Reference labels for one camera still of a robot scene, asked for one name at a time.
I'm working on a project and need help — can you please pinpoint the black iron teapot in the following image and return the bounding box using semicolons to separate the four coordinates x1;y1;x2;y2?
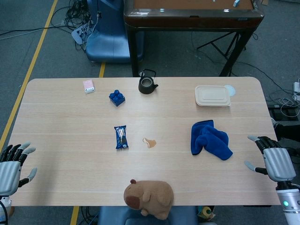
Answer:
138;68;159;95

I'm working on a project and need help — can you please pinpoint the pale blue round coaster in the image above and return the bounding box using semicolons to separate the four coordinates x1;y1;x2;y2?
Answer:
224;84;237;97

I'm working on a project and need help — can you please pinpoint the blue snack packet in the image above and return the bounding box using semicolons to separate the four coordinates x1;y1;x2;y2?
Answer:
114;125;129;151

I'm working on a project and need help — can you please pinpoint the white coiled cable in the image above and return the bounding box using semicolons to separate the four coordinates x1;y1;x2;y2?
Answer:
278;97;298;117

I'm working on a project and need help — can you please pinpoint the yellow tape roll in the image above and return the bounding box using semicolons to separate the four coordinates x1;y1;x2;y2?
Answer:
198;206;217;220

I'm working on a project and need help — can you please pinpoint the black floor platform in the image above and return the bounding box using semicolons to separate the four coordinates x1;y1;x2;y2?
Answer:
268;101;300;122

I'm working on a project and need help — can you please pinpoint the long black floor cable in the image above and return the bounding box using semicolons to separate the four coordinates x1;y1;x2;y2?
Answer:
0;25;72;40

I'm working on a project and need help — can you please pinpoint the tangled black cable bundle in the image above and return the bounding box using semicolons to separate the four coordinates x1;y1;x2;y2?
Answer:
50;0;100;51

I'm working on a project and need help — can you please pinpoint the dark wooden side table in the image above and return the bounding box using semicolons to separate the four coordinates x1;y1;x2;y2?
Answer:
123;0;265;77

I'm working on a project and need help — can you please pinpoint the white power strip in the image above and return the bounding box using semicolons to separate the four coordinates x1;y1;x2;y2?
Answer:
292;81;300;101

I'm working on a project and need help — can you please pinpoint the pink card box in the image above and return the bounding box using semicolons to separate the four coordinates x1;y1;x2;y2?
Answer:
82;79;96;94

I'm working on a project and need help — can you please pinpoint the brown flat spill shape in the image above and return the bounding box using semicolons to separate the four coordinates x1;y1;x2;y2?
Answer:
142;137;157;149

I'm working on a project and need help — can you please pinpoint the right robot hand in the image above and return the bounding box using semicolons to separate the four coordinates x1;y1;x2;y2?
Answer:
244;135;296;182

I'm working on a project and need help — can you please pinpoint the beige lidded food container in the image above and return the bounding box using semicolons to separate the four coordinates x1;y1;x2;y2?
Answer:
195;85;232;107

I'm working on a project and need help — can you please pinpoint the blue microfibre cloth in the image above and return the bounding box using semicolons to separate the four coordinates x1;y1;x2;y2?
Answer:
190;120;233;161

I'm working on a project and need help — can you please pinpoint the brown capybara plush toy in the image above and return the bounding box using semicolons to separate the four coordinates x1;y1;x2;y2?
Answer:
123;179;175;220

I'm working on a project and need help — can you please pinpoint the blue machine base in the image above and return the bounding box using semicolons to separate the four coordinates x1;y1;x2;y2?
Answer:
85;0;144;64

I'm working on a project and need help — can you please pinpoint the blue toy building brick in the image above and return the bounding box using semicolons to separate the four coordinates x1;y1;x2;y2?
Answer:
108;89;126;107

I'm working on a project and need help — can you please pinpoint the blue padded seat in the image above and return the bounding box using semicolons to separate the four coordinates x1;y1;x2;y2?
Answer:
97;205;199;225

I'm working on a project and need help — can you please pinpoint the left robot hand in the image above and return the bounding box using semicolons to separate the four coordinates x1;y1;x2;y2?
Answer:
0;141;38;196

